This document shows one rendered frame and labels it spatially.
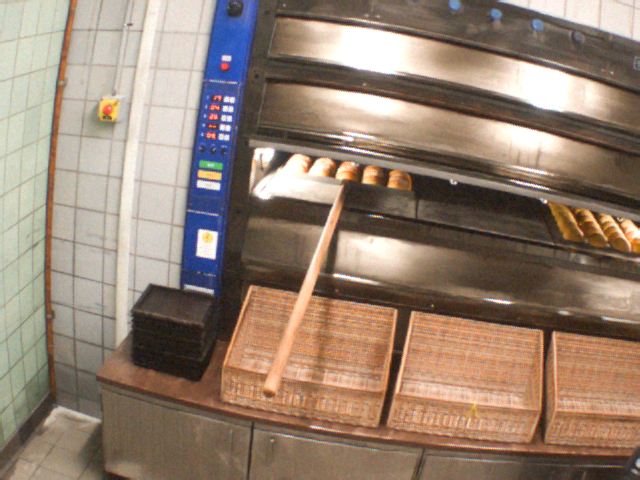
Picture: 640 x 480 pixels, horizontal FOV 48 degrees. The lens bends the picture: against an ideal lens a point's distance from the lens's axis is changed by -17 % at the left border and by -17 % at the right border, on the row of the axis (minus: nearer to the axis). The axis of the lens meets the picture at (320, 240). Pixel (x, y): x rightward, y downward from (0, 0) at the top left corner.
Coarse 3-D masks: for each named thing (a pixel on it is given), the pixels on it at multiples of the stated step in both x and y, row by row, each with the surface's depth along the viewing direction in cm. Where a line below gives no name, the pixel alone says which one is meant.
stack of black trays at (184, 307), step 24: (168, 288) 313; (144, 312) 288; (168, 312) 295; (192, 312) 298; (216, 312) 311; (144, 336) 291; (168, 336) 290; (192, 336) 290; (216, 336) 318; (144, 360) 295; (168, 360) 294; (192, 360) 292
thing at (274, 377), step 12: (336, 204) 305; (336, 216) 293; (324, 228) 280; (324, 240) 266; (324, 252) 257; (312, 264) 245; (312, 276) 236; (312, 288) 230; (300, 300) 218; (300, 312) 212; (288, 324) 204; (300, 324) 208; (288, 336) 197; (288, 348) 191; (276, 360) 184; (276, 372) 179; (264, 384) 174; (276, 384) 174
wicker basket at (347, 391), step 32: (256, 288) 318; (256, 320) 319; (288, 320) 318; (320, 320) 317; (352, 320) 316; (384, 320) 315; (256, 352) 319; (320, 352) 317; (352, 352) 317; (384, 352) 316; (224, 384) 281; (256, 384) 279; (288, 384) 278; (320, 384) 276; (352, 384) 309; (384, 384) 278; (320, 416) 281; (352, 416) 279
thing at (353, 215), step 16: (256, 192) 317; (272, 208) 313; (288, 208) 312; (304, 208) 311; (320, 208) 311; (352, 208) 314; (368, 224) 310; (384, 224) 309; (400, 224) 308; (416, 224) 308; (432, 224) 309; (464, 240) 307; (480, 240) 306; (496, 240) 305; (512, 240) 305; (528, 240) 308; (544, 256) 304; (560, 256) 303; (576, 256) 302; (592, 256) 301; (608, 256) 304
